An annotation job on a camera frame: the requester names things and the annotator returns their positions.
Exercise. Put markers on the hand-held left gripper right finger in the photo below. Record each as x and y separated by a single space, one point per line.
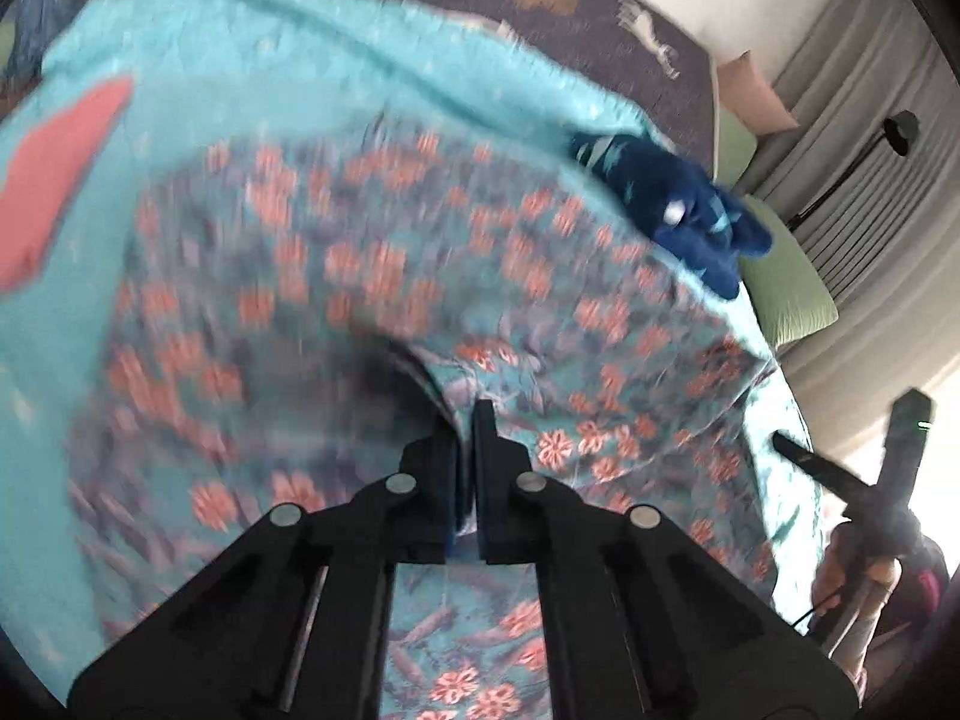
484 487

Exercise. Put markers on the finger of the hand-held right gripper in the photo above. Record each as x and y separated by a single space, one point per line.
821 469

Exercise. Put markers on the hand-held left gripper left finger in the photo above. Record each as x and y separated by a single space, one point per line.
448 495

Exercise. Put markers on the floral teal small garment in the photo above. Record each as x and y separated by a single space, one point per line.
420 292

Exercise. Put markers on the person's right forearm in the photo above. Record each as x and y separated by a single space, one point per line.
855 615

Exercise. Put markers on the large green pillow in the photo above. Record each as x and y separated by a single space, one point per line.
787 281

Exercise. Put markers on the grey curtain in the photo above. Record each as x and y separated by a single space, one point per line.
862 187

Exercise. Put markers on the navy star plush cloth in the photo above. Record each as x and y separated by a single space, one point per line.
690 202

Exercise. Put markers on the black floor lamp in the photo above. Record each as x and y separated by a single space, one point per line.
898 129

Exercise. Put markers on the small green pillow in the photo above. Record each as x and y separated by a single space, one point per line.
731 146

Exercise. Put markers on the pink pillow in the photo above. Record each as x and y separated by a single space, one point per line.
754 94

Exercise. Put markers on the turquoise star quilt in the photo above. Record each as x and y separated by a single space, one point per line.
247 52

